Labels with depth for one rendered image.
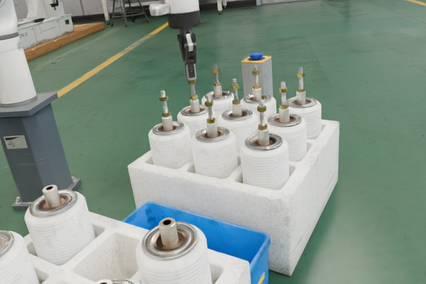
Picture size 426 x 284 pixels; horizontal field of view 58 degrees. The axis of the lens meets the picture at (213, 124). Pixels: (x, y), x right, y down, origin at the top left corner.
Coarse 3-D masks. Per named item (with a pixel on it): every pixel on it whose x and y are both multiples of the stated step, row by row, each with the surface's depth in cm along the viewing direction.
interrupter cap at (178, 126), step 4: (160, 124) 90; (176, 124) 89; (180, 124) 89; (152, 128) 88; (156, 128) 88; (160, 128) 88; (176, 128) 87; (180, 128) 86; (156, 132) 85; (160, 132) 85; (164, 132) 85; (168, 132) 85; (172, 132) 84; (176, 132) 85
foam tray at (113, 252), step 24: (96, 216) 70; (24, 240) 66; (96, 240) 64; (120, 240) 66; (48, 264) 60; (72, 264) 59; (96, 264) 63; (120, 264) 68; (216, 264) 56; (240, 264) 56
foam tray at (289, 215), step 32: (192, 160) 87; (320, 160) 86; (160, 192) 86; (192, 192) 80; (224, 192) 76; (256, 192) 72; (288, 192) 71; (320, 192) 89; (256, 224) 75; (288, 224) 71; (288, 256) 74
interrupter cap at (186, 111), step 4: (184, 108) 98; (188, 108) 98; (200, 108) 98; (204, 108) 97; (184, 112) 96; (188, 112) 96; (192, 112) 96; (196, 112) 96; (200, 112) 94; (204, 112) 94; (188, 116) 94; (192, 116) 93
